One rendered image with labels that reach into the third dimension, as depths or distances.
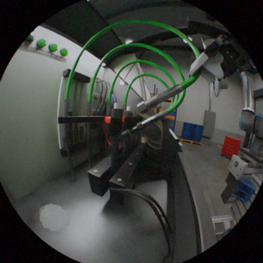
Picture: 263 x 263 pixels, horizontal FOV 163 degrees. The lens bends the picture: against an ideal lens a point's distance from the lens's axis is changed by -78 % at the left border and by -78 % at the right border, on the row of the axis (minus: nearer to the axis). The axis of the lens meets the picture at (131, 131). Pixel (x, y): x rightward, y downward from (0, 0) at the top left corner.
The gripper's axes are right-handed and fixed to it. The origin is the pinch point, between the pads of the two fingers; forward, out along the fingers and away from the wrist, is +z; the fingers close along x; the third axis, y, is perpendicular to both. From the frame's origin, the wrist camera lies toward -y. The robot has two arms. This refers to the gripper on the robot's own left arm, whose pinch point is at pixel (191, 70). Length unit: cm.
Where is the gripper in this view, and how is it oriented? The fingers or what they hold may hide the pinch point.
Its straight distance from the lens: 23.1
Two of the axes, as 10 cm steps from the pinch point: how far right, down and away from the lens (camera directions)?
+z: -5.9, 5.4, 6.0
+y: 6.4, 7.7, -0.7
